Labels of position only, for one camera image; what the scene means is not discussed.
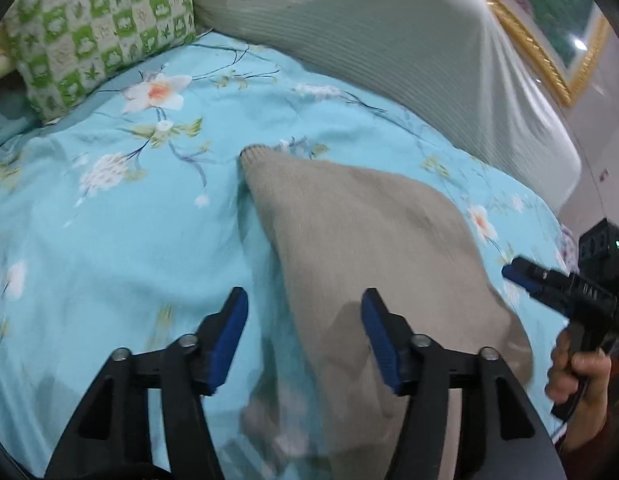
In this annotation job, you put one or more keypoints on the green checkered pillow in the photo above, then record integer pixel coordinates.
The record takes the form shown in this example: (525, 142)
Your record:
(94, 35)

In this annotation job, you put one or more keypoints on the purple floral cloth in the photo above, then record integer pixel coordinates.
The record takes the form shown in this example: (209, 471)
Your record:
(567, 247)

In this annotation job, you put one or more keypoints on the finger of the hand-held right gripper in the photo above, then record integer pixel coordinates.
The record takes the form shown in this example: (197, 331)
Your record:
(524, 276)

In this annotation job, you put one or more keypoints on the beige patterned knit sweater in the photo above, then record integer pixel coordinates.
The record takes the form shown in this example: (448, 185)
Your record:
(369, 240)

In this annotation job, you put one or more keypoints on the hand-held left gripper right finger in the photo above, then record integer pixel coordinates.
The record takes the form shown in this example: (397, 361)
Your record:
(379, 340)

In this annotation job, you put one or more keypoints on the person's right hand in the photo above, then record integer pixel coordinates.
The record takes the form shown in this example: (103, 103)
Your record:
(587, 375)

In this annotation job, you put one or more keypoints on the yellow floral pillow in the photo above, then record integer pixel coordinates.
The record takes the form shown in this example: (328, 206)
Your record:
(3, 62)

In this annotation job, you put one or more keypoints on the blue floral bed sheet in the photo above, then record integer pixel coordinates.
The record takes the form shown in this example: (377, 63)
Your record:
(114, 240)

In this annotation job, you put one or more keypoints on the person's right forearm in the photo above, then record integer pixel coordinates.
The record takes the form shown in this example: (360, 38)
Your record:
(589, 440)

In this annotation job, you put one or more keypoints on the large grey-white striped bolster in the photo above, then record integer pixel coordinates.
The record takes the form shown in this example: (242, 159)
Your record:
(369, 35)

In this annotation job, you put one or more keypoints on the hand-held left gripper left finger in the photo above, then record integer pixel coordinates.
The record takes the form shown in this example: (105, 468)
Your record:
(230, 332)

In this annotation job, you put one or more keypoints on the gold framed flower painting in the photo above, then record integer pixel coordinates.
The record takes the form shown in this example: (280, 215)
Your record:
(549, 15)

